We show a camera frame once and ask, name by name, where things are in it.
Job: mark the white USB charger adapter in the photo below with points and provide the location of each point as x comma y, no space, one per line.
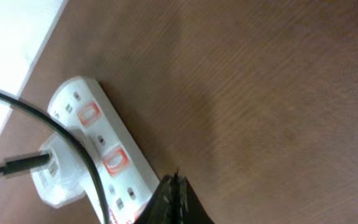
58,181

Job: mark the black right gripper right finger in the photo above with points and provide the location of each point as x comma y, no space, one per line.
188,208

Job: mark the white power extension strip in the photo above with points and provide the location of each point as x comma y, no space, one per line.
128,180

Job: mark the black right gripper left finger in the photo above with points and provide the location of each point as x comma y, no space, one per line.
163,206

